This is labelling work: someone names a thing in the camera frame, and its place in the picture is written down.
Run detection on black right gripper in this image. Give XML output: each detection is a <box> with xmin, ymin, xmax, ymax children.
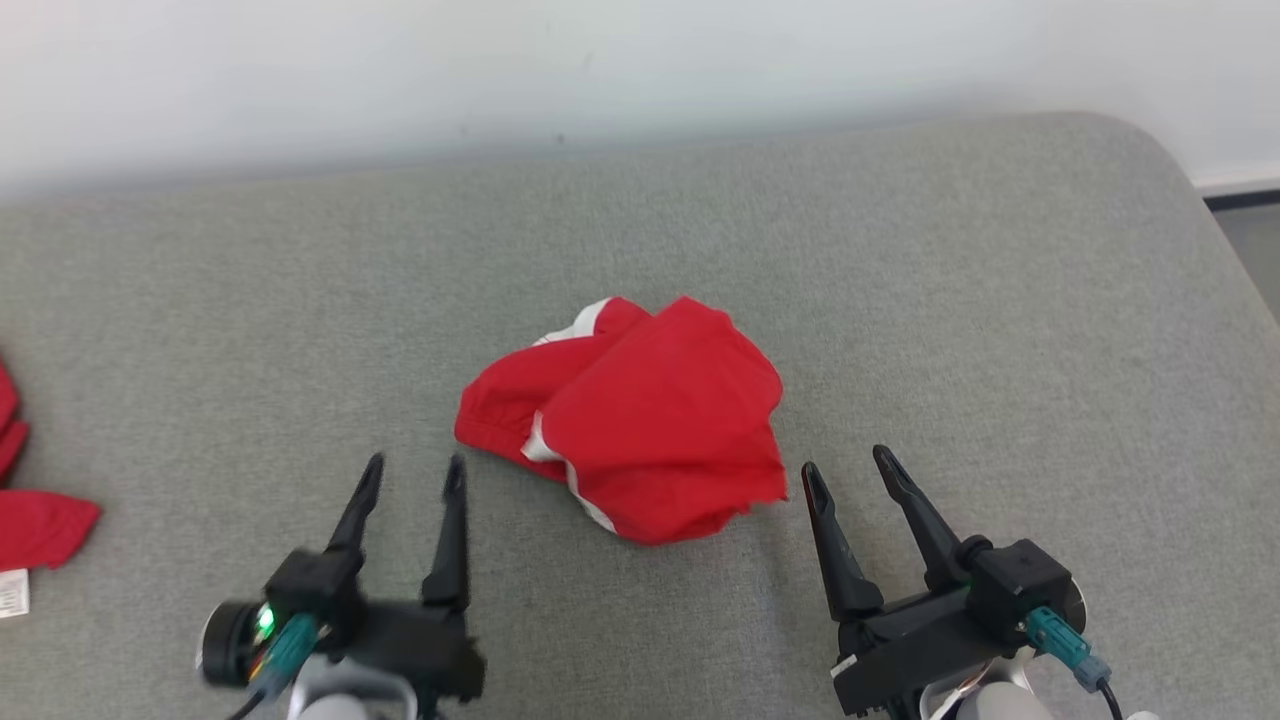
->
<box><xmin>800</xmin><ymin>445</ymin><xmax>1023</xmax><ymax>718</ymax></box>

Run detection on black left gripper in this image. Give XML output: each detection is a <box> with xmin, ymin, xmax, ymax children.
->
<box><xmin>325</xmin><ymin>452</ymin><xmax>488</xmax><ymax>720</ymax></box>

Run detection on red shorts with white waistband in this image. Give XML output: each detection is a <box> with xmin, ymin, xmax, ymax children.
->
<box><xmin>454</xmin><ymin>295</ymin><xmax>790</xmax><ymax>546</ymax></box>

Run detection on red basketball jersey number 23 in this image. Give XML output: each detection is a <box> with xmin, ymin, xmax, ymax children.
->
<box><xmin>0</xmin><ymin>355</ymin><xmax>102</xmax><ymax>620</ymax></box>

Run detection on grey fabric sofa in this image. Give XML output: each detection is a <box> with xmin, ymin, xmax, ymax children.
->
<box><xmin>0</xmin><ymin>112</ymin><xmax>1280</xmax><ymax>720</ymax></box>

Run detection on teal left camera connector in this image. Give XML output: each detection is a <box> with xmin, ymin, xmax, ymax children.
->
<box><xmin>250</xmin><ymin>612</ymin><xmax>321</xmax><ymax>699</ymax></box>

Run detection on teal camera connector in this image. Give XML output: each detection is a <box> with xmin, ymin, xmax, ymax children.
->
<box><xmin>250</xmin><ymin>612</ymin><xmax>321</xmax><ymax>699</ymax></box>
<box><xmin>1024</xmin><ymin>605</ymin><xmax>1113</xmax><ymax>693</ymax></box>

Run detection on teal right camera connector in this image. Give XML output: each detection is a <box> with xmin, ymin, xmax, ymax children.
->
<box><xmin>1024</xmin><ymin>605</ymin><xmax>1113</xmax><ymax>693</ymax></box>

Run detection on white and black wall baseboard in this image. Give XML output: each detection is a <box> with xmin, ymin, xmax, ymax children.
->
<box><xmin>1193</xmin><ymin>176</ymin><xmax>1280</xmax><ymax>212</ymax></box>

